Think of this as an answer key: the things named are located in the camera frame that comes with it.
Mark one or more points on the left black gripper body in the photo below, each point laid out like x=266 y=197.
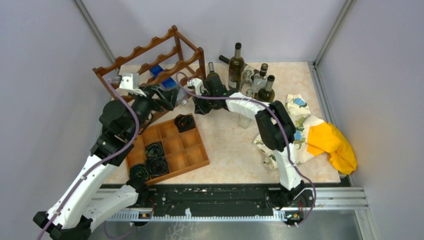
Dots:
x=145 y=105

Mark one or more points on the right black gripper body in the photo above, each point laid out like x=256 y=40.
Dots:
x=205 y=105

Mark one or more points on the brown wooden wine rack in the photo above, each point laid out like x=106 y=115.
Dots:
x=195 y=65

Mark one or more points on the dark wine bottle beige label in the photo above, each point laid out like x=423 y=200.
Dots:
x=212 y=74

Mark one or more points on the wooden compartment tray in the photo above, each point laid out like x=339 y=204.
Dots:
x=184 y=151

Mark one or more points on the dark wine bottle grey label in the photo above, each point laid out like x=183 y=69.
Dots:
x=235 y=69

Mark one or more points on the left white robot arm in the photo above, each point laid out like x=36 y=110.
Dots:
x=75 y=215

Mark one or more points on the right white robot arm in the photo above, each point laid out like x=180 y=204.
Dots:
x=276 y=129

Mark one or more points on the clear glass bottle front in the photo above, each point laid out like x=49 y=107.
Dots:
x=243 y=121

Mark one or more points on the clear glass bottle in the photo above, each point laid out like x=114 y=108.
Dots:
x=246 y=81
x=243 y=121

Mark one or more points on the clear glass bottle back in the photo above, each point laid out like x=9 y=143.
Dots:
x=246 y=81

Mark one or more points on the dark green wine bottle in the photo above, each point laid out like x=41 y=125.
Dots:
x=267 y=93

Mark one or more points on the rolled tie orange pattern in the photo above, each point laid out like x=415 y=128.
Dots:
x=184 y=122

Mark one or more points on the rolled dark blue tie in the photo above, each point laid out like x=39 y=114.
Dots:
x=157 y=167

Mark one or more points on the rolled dark green tie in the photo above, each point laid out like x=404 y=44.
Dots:
x=139 y=171

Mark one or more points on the dinosaur print white cloth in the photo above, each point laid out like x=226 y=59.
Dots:
x=300 y=114

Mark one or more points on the yellow cloth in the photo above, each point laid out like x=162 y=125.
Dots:
x=326 y=138

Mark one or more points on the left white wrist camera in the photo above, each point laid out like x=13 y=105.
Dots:
x=130 y=82

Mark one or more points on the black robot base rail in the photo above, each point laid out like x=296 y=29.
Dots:
x=252 y=202

